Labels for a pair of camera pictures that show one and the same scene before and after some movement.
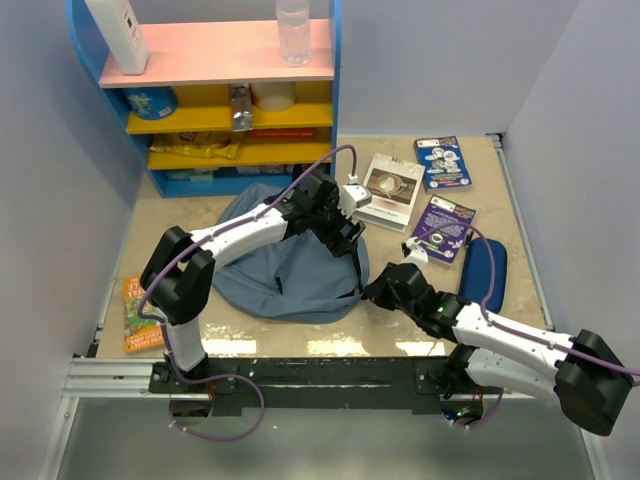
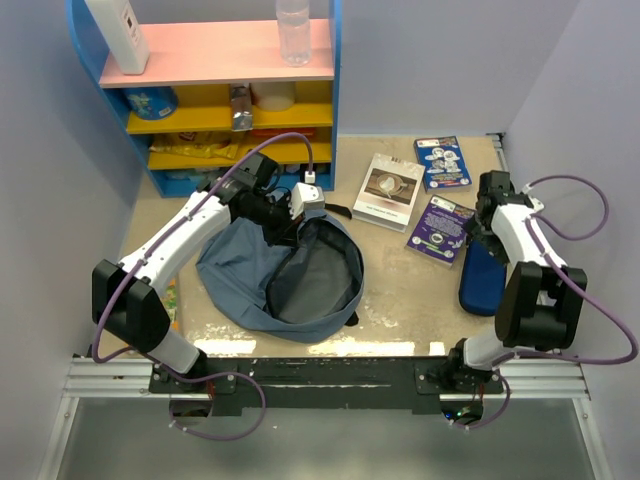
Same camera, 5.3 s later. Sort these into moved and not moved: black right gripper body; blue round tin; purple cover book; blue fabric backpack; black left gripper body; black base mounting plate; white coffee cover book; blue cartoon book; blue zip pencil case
Moved: black right gripper body; blue fabric backpack; black left gripper body
Not moved: blue round tin; blue cartoon book; black base mounting plate; blue zip pencil case; white coffee cover book; purple cover book
